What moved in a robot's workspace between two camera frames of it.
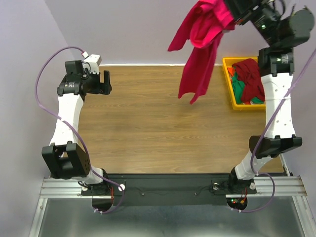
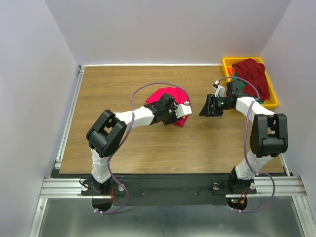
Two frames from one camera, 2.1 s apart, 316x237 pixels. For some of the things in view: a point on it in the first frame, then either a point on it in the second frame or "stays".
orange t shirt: (231, 70) stays
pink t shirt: (200, 28) to (179, 96)
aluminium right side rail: (284, 164) stays
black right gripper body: (249, 13) to (218, 104)
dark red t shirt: (248, 71) stays
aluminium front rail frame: (285, 187) stays
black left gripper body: (95, 86) to (170, 115)
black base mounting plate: (169, 189) stays
